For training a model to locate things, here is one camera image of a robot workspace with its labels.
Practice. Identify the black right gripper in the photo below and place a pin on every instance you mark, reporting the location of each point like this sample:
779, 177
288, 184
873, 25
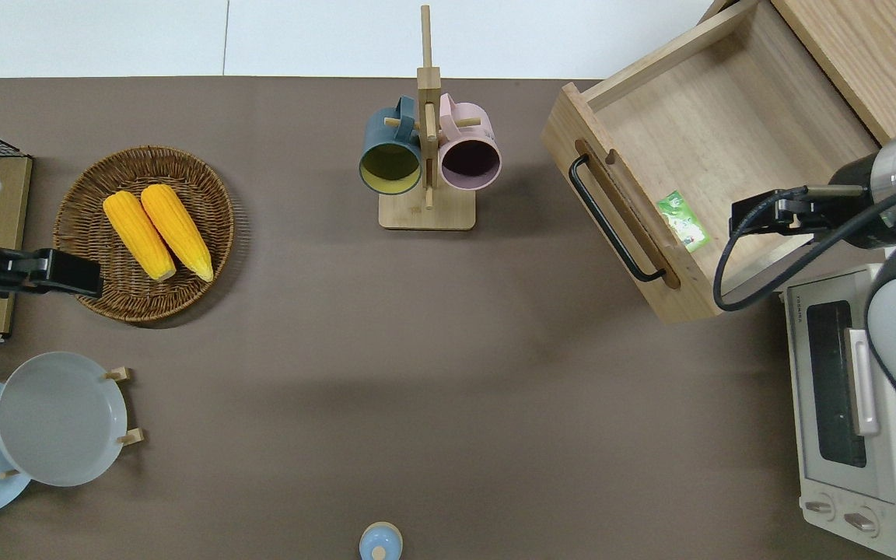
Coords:
759, 218

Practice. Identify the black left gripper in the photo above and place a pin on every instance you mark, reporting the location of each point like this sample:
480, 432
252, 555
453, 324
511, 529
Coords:
75, 274

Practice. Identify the wooden drawer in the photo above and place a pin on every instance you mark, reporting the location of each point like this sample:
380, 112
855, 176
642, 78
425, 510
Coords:
697, 132

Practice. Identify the yellow corn cob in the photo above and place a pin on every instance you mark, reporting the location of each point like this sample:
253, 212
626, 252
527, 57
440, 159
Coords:
177, 229
137, 233

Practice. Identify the green tea packet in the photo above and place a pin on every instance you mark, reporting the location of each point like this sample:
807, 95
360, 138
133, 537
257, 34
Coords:
683, 222

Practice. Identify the brown wicker basket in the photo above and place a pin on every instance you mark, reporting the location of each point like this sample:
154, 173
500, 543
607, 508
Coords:
90, 194

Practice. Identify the grey plate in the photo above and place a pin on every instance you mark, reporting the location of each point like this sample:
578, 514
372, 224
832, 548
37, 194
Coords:
59, 420

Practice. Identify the wooden plate rack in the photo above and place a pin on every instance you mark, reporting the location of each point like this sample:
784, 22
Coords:
131, 436

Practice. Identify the light wooden cabinet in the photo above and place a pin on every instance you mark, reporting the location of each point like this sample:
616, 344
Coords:
883, 47

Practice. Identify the pink mug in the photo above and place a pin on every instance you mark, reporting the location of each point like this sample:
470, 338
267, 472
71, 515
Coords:
470, 159

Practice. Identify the beige oven knob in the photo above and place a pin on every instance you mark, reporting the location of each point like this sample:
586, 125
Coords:
859, 521
819, 507

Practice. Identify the white toaster oven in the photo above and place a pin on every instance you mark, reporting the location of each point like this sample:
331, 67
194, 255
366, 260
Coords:
883, 505

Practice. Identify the wooden mug rack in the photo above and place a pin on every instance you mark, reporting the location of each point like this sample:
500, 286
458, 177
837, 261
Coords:
426, 214

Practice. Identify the dark blue mug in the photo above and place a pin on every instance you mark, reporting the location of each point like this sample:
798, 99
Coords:
390, 167

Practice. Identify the brown table mat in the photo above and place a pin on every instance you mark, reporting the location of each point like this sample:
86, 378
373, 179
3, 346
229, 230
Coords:
417, 350

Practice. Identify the blue call bell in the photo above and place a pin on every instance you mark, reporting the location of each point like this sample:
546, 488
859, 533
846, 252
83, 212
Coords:
380, 543

